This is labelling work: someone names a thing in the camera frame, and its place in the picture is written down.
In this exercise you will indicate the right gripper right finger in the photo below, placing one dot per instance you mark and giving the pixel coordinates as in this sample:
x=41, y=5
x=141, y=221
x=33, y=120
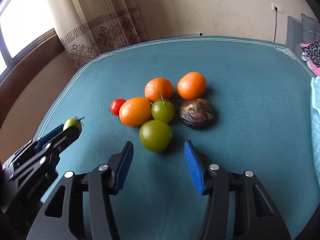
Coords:
x=236, y=201

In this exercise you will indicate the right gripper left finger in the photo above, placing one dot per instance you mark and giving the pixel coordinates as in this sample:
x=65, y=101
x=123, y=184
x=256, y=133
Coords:
x=78, y=199

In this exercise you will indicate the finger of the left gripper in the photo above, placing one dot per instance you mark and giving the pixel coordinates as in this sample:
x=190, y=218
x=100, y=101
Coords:
x=43, y=141
x=59, y=143

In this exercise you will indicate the light green tomato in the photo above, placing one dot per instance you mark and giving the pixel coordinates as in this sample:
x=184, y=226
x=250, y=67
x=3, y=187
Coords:
x=73, y=122

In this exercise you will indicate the small red tomato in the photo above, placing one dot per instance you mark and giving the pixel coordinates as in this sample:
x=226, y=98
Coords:
x=116, y=105

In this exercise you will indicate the smooth large orange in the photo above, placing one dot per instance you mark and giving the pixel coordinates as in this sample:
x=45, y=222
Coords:
x=135, y=111

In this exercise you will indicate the large green tomato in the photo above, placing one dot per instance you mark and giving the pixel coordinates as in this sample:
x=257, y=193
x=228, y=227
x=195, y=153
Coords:
x=155, y=135

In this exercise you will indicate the bumpy orange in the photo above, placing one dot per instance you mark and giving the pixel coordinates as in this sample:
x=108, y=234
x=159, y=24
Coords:
x=158, y=88

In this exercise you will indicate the dark purple shrivelled fruit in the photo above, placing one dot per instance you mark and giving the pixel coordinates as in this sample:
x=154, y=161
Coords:
x=197, y=113

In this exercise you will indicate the small green tomato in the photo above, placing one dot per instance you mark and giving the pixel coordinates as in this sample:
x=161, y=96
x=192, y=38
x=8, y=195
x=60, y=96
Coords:
x=163, y=110

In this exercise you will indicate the teal bed mat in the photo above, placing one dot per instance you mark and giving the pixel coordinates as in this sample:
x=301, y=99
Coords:
x=261, y=94

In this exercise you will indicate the patterned beige curtain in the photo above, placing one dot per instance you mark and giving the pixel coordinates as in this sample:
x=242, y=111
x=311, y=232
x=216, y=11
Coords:
x=88, y=28

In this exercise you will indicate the light blue lace basket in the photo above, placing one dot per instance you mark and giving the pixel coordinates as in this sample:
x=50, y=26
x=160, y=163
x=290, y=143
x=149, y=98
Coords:
x=315, y=123

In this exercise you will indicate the pile of clothes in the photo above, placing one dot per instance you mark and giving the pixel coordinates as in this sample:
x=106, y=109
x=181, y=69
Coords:
x=311, y=55

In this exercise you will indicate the grey padded headboard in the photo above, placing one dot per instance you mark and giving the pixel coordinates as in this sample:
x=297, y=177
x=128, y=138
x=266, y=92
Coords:
x=304, y=31

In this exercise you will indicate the brown wooden window frame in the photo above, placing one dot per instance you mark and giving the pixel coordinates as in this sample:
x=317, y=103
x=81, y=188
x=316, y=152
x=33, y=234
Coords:
x=25, y=66

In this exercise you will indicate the white wall socket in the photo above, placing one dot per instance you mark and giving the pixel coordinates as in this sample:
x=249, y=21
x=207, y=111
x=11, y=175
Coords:
x=278, y=8

